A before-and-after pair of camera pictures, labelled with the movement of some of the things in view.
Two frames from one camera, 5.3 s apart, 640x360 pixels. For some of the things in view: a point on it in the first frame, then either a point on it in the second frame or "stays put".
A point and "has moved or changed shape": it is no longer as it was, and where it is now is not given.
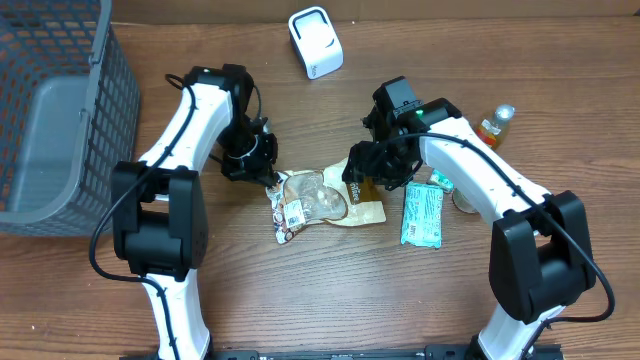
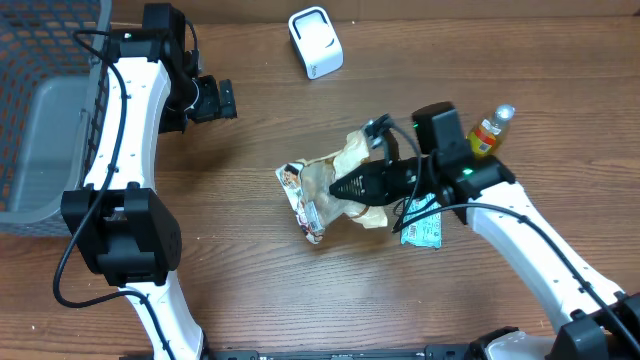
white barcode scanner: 316,41 stays put
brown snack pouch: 308,195 has moved or changed shape
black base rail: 429,353 stays put
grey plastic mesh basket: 70,100 stays put
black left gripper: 258,168 -> 209,108
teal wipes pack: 422,215 stays put
